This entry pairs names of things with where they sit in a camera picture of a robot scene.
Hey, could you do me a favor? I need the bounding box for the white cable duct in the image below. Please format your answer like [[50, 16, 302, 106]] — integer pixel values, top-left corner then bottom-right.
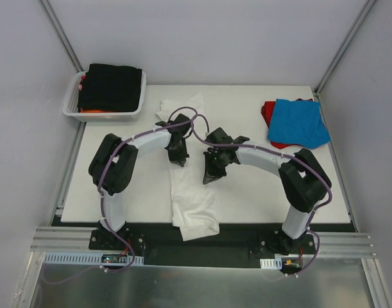
[[260, 257, 282, 270], [44, 252, 144, 267]]

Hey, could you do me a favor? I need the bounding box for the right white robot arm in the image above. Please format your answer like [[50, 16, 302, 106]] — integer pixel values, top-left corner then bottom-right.
[[203, 128, 332, 255]]

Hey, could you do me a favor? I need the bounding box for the white plastic basket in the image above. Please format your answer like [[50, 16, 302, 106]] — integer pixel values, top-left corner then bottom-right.
[[62, 71, 147, 123]]

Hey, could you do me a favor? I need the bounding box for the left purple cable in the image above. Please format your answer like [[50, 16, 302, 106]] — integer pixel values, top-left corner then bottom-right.
[[41, 106, 200, 285]]

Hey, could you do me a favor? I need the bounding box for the pink t shirt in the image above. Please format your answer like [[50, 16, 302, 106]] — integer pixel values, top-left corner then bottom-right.
[[78, 74, 86, 91]]

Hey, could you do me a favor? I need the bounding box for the purple cable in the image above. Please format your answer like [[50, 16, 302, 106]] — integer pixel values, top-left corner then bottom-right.
[[41, 106, 200, 285], [192, 114, 333, 279]]

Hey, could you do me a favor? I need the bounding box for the blue t shirt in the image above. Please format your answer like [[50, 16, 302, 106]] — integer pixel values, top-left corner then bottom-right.
[[266, 98, 331, 150]]

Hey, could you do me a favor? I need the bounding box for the red t shirt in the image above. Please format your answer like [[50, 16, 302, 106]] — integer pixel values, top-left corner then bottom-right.
[[260, 98, 315, 151]]

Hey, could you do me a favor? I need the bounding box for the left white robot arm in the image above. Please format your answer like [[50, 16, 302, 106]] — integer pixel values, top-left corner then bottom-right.
[[88, 114, 191, 250]]

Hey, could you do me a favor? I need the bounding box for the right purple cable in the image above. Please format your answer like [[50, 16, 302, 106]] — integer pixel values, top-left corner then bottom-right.
[[192, 114, 333, 279]]

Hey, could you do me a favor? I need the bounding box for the aluminium rail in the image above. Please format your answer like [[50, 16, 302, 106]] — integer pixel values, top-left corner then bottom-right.
[[30, 227, 378, 259]]

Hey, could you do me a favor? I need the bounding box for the left white cable duct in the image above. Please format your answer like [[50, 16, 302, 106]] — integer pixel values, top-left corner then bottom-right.
[[44, 252, 144, 267]]

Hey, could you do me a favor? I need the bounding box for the right white cable duct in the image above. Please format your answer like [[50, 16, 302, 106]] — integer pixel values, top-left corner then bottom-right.
[[260, 257, 282, 270]]

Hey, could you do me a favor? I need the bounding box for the white t shirt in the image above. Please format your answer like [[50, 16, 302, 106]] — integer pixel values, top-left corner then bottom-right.
[[156, 94, 219, 241]]

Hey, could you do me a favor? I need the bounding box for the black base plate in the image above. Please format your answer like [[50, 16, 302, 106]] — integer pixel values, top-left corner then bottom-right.
[[88, 221, 316, 270]]

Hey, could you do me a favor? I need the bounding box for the black t shirt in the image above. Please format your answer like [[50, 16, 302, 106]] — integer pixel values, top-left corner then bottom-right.
[[78, 64, 142, 113]]

